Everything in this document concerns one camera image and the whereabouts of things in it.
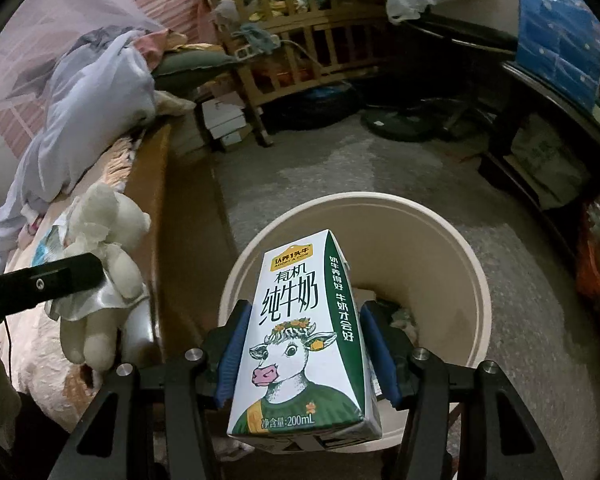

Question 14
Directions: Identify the teal blue snack packet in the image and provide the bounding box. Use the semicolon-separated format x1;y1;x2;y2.
32;212;69;266

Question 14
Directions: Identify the white plush bear toy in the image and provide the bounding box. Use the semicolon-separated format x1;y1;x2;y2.
34;182;151;373

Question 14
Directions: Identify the green white milk carton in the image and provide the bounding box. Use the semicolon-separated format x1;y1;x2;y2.
227;230;382;454

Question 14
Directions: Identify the cream trash bucket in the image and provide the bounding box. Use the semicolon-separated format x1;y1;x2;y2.
218;192;494;451

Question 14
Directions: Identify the pink quilted bedspread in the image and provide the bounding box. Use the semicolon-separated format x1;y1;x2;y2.
0;136;134;431

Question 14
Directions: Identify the grey blue duvet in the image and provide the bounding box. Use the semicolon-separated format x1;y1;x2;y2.
0;29;156;274

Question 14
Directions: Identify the blue tissue package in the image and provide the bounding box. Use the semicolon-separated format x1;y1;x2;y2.
516;0;600;110

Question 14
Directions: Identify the wooden bed frame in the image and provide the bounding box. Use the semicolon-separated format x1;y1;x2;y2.
122;119;237;366

